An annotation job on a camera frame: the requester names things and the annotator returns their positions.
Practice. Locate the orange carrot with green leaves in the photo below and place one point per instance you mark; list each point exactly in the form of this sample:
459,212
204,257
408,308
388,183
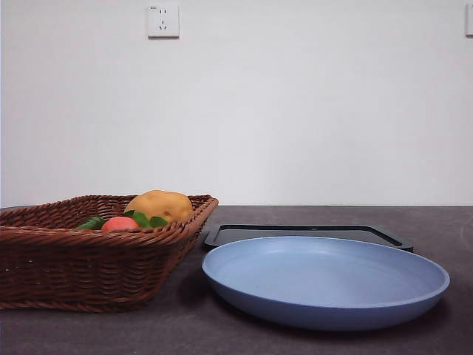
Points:
120,224

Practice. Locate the blue round plate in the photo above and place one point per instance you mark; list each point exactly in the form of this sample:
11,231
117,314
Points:
325,288

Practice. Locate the yellow-brown potato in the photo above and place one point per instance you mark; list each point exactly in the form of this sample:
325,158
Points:
162,205

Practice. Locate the black flat tray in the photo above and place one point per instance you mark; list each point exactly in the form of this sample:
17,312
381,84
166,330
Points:
295,233

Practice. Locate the green vegetable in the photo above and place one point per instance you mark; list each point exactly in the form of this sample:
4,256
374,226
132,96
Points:
90,223

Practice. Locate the brown wicker basket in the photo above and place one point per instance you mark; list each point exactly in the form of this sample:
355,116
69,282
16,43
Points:
85,266

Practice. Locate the white wall socket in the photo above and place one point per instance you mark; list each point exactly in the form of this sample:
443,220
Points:
163,21

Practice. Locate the white wall plate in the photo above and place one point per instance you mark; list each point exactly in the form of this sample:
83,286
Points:
469,21

